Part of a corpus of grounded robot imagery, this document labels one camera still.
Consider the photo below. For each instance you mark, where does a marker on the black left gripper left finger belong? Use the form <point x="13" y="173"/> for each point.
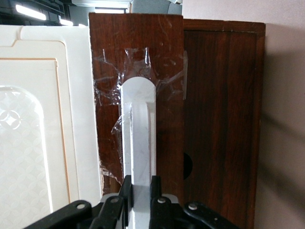
<point x="112" y="214"/>

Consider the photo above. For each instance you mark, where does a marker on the long fluorescent ceiling light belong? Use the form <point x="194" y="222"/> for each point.
<point x="31" y="12"/>

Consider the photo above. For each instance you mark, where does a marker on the short fluorescent ceiling light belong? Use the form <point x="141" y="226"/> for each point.
<point x="66" y="22"/>

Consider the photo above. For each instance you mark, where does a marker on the clear adhesive tape patch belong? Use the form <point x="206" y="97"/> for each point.
<point x="107" y="95"/>

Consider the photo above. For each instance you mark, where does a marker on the cream plastic storage box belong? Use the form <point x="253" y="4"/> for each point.
<point x="35" y="143"/>

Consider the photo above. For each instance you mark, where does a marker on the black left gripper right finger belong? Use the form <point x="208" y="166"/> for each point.
<point x="164" y="214"/>

